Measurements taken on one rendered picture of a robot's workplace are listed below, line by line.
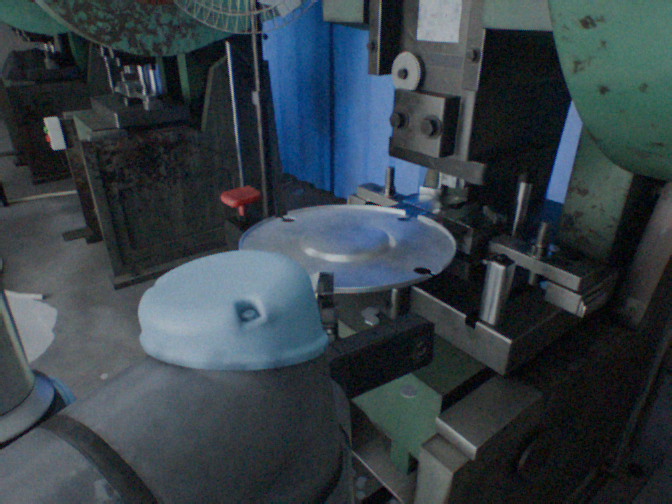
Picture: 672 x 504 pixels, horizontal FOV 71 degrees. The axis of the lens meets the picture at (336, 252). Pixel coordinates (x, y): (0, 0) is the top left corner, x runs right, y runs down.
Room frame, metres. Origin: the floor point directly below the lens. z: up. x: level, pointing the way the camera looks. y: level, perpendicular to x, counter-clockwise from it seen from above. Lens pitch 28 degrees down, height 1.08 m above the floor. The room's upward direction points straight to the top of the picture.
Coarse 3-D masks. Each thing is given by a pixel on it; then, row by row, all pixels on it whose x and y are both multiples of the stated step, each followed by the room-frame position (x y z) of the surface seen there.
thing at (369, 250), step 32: (256, 224) 0.64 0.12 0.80; (288, 224) 0.65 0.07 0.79; (320, 224) 0.65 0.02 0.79; (352, 224) 0.63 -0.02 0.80; (384, 224) 0.65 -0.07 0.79; (416, 224) 0.65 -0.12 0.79; (288, 256) 0.53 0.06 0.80; (320, 256) 0.53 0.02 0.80; (352, 256) 0.52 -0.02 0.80; (384, 256) 0.53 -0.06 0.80; (416, 256) 0.53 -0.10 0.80; (448, 256) 0.53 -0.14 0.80; (352, 288) 0.44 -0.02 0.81; (384, 288) 0.44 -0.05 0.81
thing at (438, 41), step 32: (416, 0) 0.73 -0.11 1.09; (448, 0) 0.68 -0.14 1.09; (416, 32) 0.73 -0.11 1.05; (448, 32) 0.68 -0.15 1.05; (416, 64) 0.71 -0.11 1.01; (448, 64) 0.68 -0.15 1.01; (416, 96) 0.68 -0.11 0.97; (448, 96) 0.65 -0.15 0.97; (480, 96) 0.64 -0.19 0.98; (512, 96) 0.69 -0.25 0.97; (416, 128) 0.67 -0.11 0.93; (448, 128) 0.64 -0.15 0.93; (480, 128) 0.65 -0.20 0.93; (512, 128) 0.69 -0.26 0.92
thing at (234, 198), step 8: (224, 192) 0.86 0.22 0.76; (232, 192) 0.87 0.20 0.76; (240, 192) 0.87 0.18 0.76; (248, 192) 0.86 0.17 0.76; (256, 192) 0.87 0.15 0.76; (224, 200) 0.85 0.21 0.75; (232, 200) 0.83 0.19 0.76; (240, 200) 0.83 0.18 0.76; (248, 200) 0.84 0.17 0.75; (256, 200) 0.85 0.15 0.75; (240, 208) 0.86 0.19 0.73
